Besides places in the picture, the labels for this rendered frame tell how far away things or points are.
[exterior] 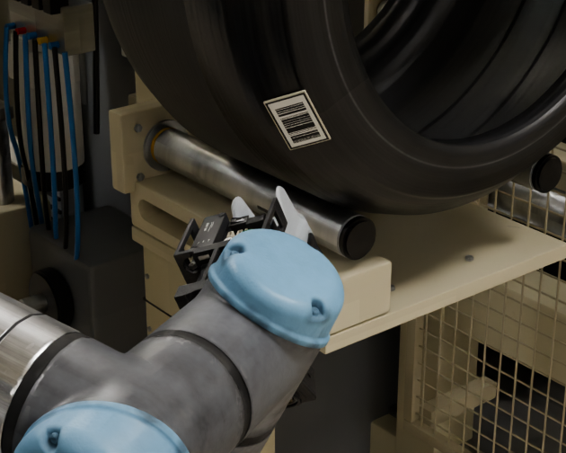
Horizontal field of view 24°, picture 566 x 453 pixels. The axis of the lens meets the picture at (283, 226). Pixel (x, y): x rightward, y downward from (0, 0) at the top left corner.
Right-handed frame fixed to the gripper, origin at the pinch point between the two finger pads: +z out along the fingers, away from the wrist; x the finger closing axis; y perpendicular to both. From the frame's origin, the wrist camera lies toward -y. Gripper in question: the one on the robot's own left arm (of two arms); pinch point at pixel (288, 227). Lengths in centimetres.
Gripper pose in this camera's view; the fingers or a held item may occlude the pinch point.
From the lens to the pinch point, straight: 106.2
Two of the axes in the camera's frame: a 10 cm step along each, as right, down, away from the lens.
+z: 1.8, -5.1, 8.4
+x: -9.2, 2.2, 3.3
